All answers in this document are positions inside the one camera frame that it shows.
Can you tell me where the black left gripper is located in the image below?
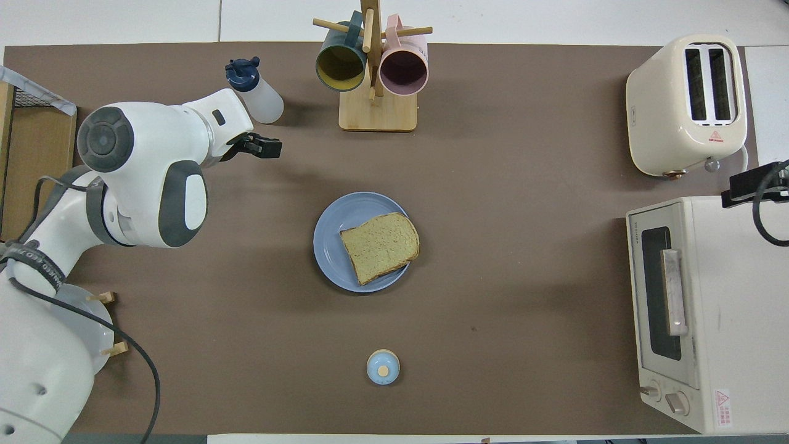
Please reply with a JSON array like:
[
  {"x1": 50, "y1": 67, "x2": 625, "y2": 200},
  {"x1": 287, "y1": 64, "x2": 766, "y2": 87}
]
[{"x1": 227, "y1": 133, "x2": 283, "y2": 162}]

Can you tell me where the white squeeze bottle blue cap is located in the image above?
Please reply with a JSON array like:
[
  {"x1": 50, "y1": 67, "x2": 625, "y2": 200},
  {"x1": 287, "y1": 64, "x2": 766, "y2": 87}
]
[{"x1": 225, "y1": 57, "x2": 285, "y2": 125}]

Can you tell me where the toasted bread slice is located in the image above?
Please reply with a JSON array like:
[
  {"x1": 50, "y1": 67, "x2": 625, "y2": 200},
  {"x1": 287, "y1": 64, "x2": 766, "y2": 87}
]
[{"x1": 340, "y1": 213, "x2": 420, "y2": 286}]

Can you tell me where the blue round plate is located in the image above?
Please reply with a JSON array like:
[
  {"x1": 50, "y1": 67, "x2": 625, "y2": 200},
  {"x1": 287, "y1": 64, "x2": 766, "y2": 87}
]
[{"x1": 313, "y1": 192, "x2": 415, "y2": 294}]

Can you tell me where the grey plate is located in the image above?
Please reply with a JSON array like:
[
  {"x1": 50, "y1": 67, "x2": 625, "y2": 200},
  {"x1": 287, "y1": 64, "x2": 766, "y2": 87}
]
[{"x1": 59, "y1": 284, "x2": 115, "y2": 377}]

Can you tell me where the wooden plate rack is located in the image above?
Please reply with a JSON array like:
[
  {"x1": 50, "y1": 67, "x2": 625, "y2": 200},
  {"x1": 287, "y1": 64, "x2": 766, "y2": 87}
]
[{"x1": 86, "y1": 292, "x2": 129, "y2": 357}]

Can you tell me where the dark teal mug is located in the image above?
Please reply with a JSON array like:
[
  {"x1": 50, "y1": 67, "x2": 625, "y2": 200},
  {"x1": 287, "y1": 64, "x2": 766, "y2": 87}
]
[{"x1": 316, "y1": 10, "x2": 369, "y2": 93}]

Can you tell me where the wooden mug tree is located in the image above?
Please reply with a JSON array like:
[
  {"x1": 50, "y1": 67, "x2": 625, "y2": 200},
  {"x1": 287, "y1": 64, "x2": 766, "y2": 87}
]
[{"x1": 313, "y1": 0, "x2": 433, "y2": 133}]

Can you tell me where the cream toaster oven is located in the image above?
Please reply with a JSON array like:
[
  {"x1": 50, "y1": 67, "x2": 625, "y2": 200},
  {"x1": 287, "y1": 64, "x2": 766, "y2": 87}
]
[{"x1": 626, "y1": 196, "x2": 789, "y2": 435}]

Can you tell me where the cream two-slot toaster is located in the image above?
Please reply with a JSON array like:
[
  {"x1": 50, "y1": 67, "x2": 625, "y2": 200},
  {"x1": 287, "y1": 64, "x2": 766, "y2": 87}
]
[{"x1": 626, "y1": 34, "x2": 748, "y2": 179}]

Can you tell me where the brown table mat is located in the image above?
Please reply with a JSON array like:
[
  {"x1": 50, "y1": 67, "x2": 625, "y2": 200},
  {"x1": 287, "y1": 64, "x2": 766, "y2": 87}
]
[{"x1": 0, "y1": 42, "x2": 760, "y2": 435}]

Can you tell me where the pink mug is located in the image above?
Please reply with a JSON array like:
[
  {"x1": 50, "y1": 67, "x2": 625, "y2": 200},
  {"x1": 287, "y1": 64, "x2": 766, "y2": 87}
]
[{"x1": 378, "y1": 14, "x2": 429, "y2": 97}]

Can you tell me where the marbled patterned cloth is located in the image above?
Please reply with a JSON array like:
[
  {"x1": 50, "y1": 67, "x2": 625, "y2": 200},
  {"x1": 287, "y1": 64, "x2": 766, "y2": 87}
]
[{"x1": 0, "y1": 65, "x2": 78, "y2": 117}]

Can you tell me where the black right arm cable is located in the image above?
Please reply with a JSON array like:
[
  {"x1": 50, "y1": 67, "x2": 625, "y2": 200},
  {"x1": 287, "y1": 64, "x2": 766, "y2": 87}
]
[{"x1": 752, "y1": 162, "x2": 789, "y2": 247}]

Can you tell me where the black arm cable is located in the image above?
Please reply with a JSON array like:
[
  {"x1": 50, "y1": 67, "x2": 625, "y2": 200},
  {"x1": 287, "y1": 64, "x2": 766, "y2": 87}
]
[
  {"x1": 0, "y1": 176, "x2": 162, "y2": 444},
  {"x1": 752, "y1": 162, "x2": 789, "y2": 247}
]

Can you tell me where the wooden shelf with wire basket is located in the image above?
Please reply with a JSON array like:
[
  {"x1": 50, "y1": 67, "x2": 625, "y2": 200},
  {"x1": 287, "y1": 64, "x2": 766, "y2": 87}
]
[{"x1": 0, "y1": 80, "x2": 78, "y2": 241}]

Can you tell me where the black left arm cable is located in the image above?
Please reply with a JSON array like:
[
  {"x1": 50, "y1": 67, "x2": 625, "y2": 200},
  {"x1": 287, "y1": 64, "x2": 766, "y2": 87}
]
[{"x1": 0, "y1": 176, "x2": 162, "y2": 444}]

